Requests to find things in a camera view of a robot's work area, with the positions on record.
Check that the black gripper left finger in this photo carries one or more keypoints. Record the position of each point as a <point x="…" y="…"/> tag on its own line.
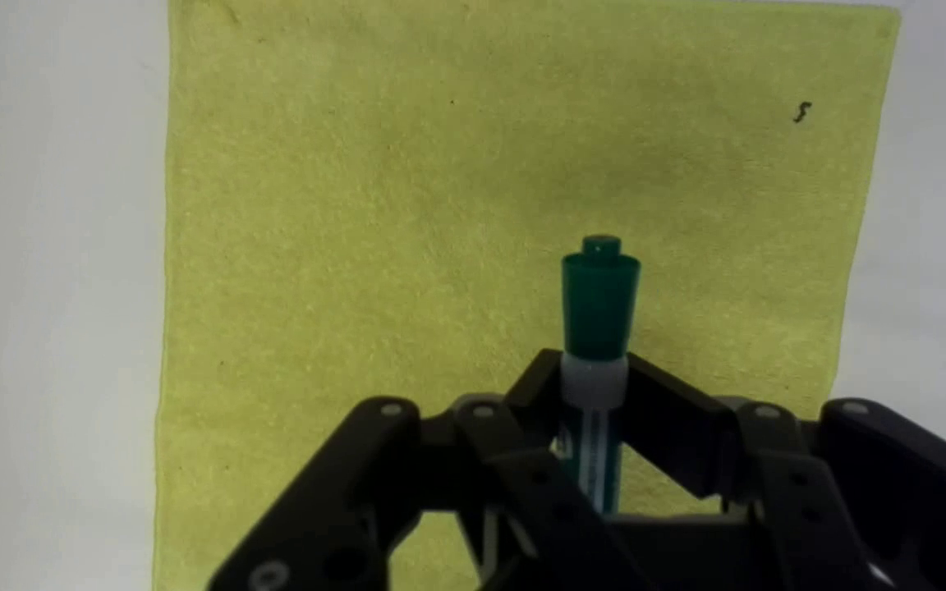
<point x="384" y="503"/>

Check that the green marker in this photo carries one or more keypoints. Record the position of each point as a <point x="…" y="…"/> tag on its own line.
<point x="603" y="305"/>

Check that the yellow-green towel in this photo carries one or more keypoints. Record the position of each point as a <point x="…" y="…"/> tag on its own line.
<point x="384" y="217"/>

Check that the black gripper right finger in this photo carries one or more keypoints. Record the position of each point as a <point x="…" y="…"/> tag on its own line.
<point x="868" y="492"/>

